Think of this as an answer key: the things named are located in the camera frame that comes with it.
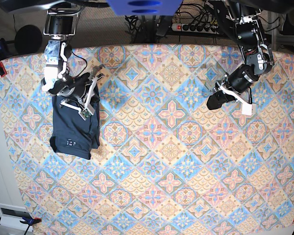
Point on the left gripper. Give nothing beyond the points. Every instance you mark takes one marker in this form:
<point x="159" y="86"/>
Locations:
<point x="232" y="88"/>

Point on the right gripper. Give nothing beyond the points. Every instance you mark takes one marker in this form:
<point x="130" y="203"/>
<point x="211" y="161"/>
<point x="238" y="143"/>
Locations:
<point x="78" y="93"/>

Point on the dark blue t-shirt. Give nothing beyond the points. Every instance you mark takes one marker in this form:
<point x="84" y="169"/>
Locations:
<point x="71" y="134"/>

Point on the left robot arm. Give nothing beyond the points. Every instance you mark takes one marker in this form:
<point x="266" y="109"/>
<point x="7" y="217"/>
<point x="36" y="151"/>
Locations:
<point x="241" y="24"/>

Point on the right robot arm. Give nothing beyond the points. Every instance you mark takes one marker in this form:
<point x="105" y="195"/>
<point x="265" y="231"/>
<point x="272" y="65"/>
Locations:
<point x="62" y="19"/>

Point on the white power strip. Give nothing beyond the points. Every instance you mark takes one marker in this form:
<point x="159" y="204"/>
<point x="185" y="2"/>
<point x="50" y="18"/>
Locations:
<point x="197" y="28"/>

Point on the blue clamp back left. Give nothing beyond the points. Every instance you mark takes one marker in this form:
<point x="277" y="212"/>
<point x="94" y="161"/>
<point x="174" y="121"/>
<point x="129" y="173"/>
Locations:
<point x="3" y="54"/>

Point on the blue clamp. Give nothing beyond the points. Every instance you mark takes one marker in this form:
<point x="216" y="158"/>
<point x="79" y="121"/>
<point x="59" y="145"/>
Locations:
<point x="27" y="221"/>
<point x="3" y="54"/>

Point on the colourful patterned tablecloth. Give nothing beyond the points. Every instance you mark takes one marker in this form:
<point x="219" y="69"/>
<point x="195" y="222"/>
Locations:
<point x="166" y="164"/>

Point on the blue clamp front left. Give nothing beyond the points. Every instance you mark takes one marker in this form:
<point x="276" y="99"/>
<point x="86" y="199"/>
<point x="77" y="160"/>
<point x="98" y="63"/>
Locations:
<point x="27" y="221"/>

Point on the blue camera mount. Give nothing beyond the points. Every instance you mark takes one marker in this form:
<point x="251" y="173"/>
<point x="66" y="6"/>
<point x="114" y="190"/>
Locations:
<point x="144" y="7"/>

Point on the white wall outlet box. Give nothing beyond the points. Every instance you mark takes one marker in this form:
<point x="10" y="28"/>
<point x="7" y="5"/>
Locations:
<point x="14" y="211"/>

